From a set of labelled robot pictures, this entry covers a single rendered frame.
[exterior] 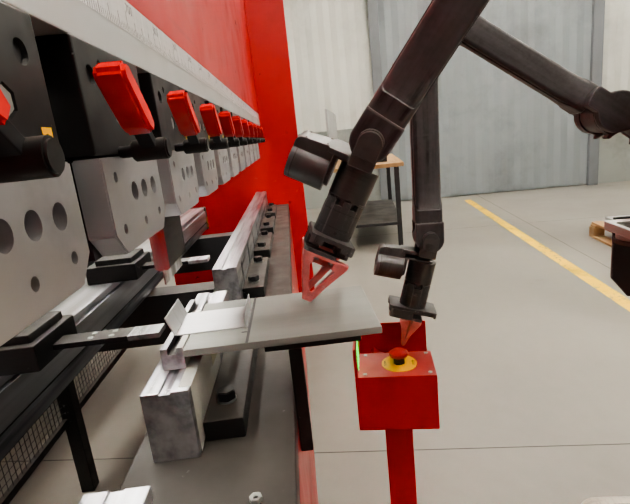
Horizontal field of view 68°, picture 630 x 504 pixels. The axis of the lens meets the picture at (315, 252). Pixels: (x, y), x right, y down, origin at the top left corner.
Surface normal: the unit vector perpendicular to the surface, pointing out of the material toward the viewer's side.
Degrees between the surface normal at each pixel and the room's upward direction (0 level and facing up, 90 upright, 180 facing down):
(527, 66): 91
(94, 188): 90
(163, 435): 90
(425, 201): 77
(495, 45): 91
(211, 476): 0
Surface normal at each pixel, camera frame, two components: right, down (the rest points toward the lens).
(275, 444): -0.11, -0.97
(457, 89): 0.07, 0.23
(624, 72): -0.26, 0.26
